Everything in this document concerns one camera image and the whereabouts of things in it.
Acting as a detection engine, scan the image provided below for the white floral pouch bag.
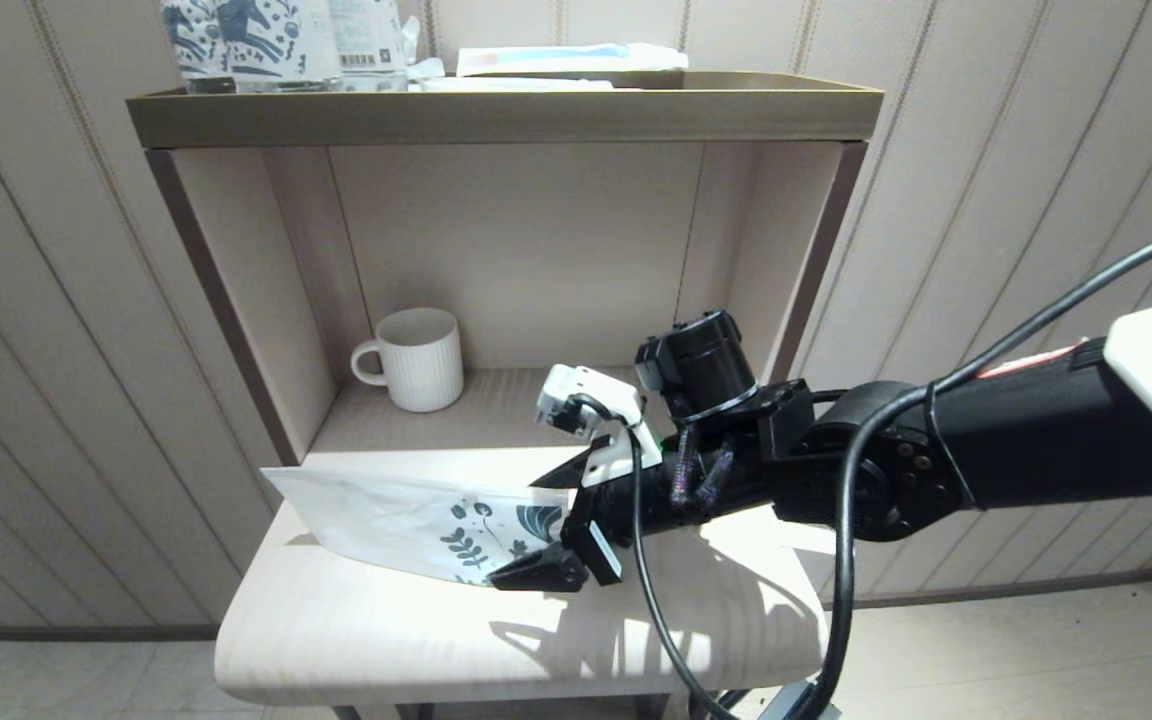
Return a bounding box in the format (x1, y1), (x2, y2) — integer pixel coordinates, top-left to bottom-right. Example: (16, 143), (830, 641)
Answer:
(261, 465), (577, 586)

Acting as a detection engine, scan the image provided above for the beige wooden shelf cabinet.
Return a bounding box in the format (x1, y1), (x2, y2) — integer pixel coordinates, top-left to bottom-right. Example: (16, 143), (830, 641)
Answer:
(126, 72), (885, 720)

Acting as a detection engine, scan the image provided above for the white ribbed ceramic mug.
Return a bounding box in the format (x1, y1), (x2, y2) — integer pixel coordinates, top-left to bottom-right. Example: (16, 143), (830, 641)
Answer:
(351, 307), (464, 413)

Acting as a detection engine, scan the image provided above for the grey power inverter box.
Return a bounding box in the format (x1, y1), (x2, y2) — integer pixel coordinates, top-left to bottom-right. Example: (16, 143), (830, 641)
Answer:
(756, 680), (842, 720)

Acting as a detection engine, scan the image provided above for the white blue toothbrush packet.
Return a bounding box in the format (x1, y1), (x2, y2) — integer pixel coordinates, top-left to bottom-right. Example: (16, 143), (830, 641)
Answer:
(456, 42), (689, 78)

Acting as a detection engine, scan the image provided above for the crumpled clear plastic wrapper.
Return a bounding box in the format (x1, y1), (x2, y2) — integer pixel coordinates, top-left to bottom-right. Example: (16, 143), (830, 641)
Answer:
(401, 18), (447, 89)

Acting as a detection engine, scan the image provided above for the clear bottle with barcode label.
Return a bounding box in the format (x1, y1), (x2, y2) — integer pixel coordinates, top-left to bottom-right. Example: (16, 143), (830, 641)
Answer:
(328, 0), (407, 91)

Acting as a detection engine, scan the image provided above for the blue patterned package on top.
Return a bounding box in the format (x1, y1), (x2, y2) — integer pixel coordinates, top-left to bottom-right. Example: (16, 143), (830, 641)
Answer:
(218, 0), (342, 93)

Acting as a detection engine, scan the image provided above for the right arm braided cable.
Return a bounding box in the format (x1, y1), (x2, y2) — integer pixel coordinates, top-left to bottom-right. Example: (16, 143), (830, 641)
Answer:
(671, 420), (737, 513)

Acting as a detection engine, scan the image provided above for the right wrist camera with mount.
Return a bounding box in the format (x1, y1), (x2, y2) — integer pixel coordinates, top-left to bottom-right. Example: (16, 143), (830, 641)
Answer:
(536, 363), (664, 489)

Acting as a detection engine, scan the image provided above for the black right camera cable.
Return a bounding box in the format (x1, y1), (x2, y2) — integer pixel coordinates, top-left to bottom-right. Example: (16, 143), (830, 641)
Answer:
(571, 215), (1152, 720)

